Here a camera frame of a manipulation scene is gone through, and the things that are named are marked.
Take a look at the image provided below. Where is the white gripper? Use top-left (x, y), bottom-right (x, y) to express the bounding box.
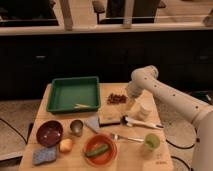
top-left (126, 81), bottom-right (143, 110)

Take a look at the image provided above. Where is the bunch of red grapes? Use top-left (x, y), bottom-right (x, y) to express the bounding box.
top-left (107, 93), bottom-right (127, 104)

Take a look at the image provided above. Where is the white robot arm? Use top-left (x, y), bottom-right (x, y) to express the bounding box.
top-left (126, 65), bottom-right (213, 171)

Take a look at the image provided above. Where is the green plastic cup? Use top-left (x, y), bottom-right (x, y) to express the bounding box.
top-left (144, 133), bottom-right (160, 151)

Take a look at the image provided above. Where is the small metal cup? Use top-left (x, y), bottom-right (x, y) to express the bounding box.
top-left (70, 120), bottom-right (83, 137)

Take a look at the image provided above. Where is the black spatula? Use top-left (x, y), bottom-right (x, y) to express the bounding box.
top-left (99, 121), bottom-right (121, 127)

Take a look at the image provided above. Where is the silver fork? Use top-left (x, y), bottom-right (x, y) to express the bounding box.
top-left (110, 133), bottom-right (144, 142)

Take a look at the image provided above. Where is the grey blue cloth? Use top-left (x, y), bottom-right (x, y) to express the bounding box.
top-left (84, 116), bottom-right (100, 133)

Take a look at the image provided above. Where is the green cucumber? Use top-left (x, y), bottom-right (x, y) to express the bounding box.
top-left (85, 144), bottom-right (109, 157)

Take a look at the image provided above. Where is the orange bowl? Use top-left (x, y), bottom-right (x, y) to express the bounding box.
top-left (83, 134), bottom-right (117, 167)

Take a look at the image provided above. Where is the green plastic tray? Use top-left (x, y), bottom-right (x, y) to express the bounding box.
top-left (46, 76), bottom-right (101, 114)

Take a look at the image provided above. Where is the dark red bowl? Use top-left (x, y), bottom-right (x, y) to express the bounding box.
top-left (36, 120), bottom-right (63, 147)

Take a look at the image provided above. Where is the blue sponge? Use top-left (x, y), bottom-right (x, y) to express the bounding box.
top-left (32, 147), bottom-right (57, 165)

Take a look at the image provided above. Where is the black cable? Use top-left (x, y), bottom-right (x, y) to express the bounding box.
top-left (165, 136), bottom-right (198, 150)

